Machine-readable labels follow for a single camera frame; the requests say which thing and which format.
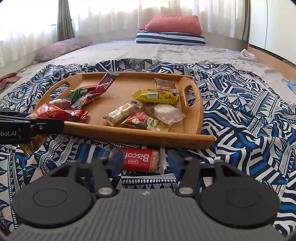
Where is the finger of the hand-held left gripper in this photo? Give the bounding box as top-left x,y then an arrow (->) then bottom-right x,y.
26,116 -> 65,138
0,110 -> 33,120

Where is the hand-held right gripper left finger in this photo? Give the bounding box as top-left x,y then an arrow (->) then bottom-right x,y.
50,148 -> 125,199

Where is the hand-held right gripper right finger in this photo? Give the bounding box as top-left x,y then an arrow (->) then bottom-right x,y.
166,149 -> 246,198

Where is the red gold nut packet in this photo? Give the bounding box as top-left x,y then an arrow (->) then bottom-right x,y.
18,98 -> 89,156

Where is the red clear biscuit packet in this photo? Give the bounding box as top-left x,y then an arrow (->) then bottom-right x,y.
109,148 -> 168,175
70,89 -> 109,109

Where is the green pea packet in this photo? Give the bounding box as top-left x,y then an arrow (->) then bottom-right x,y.
62,88 -> 89,103

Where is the small red yellow packet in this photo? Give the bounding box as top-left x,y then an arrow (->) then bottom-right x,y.
120,112 -> 170,132

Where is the white nougat bar packet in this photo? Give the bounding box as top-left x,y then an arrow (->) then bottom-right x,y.
103,101 -> 144,127

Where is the pink clear snack packet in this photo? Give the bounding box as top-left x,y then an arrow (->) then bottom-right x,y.
144,103 -> 186,126

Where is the yellow snack packet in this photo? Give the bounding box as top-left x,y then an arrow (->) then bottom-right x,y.
132,89 -> 180,105

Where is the wooden tray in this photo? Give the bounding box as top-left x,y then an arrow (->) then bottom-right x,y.
34,71 -> 216,150

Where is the brown peanut packet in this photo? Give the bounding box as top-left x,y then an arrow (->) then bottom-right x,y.
154,77 -> 181,95

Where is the long dark red bar packet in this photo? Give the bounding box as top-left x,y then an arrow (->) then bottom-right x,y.
80,71 -> 121,92

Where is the reddish brown cloth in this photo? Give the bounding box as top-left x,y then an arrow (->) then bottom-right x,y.
0,72 -> 22,91

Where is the purple pillow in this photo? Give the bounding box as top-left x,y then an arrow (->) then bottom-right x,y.
35,38 -> 93,62

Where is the blue patterned blanket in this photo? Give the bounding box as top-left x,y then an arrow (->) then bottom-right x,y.
0,58 -> 296,237

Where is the green curtain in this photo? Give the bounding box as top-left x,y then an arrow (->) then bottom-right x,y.
57,0 -> 75,42
240,0 -> 251,42

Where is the grey bed sheet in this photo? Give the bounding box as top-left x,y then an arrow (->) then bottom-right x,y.
0,39 -> 296,98

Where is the blue white striped pillow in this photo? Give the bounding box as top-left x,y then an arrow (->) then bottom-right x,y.
135,31 -> 206,46

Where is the white sheer curtain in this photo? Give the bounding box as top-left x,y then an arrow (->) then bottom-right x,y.
0,0 -> 245,69

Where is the crumpled white paper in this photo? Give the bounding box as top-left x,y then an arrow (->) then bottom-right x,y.
240,49 -> 256,58

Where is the red pillow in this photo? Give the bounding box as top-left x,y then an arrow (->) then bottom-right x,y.
139,14 -> 203,36

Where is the wooden bed platform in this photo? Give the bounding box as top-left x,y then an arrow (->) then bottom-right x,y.
247,45 -> 296,80

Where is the white wardrobe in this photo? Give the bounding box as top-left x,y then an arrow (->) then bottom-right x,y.
248,0 -> 296,65

